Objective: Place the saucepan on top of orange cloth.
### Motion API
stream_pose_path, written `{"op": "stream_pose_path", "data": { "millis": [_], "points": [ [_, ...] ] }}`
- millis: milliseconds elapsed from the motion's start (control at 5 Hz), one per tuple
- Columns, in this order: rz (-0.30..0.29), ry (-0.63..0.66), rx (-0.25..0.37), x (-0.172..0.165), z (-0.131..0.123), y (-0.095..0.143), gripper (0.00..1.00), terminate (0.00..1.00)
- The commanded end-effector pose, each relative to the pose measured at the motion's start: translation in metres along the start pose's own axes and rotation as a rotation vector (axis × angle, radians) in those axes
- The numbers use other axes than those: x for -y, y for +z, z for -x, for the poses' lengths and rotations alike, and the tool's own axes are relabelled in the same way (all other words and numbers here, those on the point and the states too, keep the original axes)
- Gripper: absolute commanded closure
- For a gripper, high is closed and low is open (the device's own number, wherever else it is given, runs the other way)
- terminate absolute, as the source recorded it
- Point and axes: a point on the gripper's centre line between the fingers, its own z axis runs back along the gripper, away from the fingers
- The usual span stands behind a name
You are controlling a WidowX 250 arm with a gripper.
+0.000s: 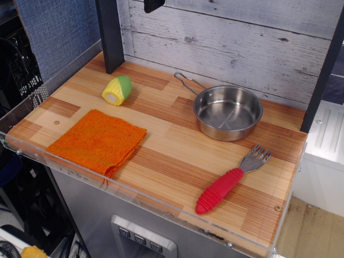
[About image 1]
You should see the silver dispenser button panel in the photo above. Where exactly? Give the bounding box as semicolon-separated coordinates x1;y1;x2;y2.
111;214;178;257

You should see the clear acrylic table guard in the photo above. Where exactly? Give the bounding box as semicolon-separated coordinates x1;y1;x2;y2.
1;53;306;257

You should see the dark right shelf post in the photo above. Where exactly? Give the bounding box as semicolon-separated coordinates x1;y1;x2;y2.
300;8;343;133

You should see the orange knitted cloth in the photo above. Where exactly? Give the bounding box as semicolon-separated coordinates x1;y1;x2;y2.
47;110;147;178

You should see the white side cabinet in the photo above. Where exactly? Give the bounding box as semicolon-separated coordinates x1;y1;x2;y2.
292;101;343;216

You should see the toy corn cob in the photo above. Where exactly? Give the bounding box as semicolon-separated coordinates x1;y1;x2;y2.
102;75;132;106

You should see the yellow object bottom left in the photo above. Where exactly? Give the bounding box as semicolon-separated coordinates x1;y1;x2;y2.
21;246;48;258

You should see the dark left shelf post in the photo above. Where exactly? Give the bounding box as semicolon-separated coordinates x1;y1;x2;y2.
95;0;125;74

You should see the red handled metal fork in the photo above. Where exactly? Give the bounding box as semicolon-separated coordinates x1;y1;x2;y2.
195;145;272;214

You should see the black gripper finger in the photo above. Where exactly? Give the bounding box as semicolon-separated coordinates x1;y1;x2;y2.
144;0;166;13

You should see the stainless steel saucepan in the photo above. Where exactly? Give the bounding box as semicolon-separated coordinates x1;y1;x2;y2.
174;72;263;141

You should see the dark shelf post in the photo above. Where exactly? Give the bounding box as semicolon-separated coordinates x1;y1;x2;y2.
300;8;343;133
95;0;125;74

